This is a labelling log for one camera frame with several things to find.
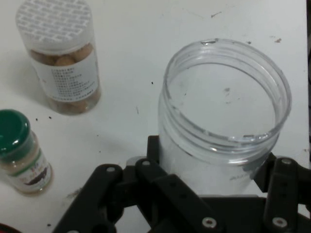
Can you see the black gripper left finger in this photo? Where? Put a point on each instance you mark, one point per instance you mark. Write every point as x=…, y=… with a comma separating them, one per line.
x=150, y=194

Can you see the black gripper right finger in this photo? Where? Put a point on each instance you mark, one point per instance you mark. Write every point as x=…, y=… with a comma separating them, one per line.
x=283, y=194

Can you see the clear plastic jar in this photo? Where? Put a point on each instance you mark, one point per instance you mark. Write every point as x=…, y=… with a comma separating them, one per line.
x=175, y=150

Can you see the green-capped spice bottle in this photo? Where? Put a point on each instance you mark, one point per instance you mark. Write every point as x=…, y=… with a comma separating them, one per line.
x=14, y=131

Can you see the red bowl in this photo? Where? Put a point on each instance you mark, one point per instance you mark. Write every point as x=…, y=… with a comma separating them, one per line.
x=3, y=229

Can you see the white-lidded nut jar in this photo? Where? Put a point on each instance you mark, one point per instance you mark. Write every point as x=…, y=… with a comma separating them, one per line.
x=56, y=24

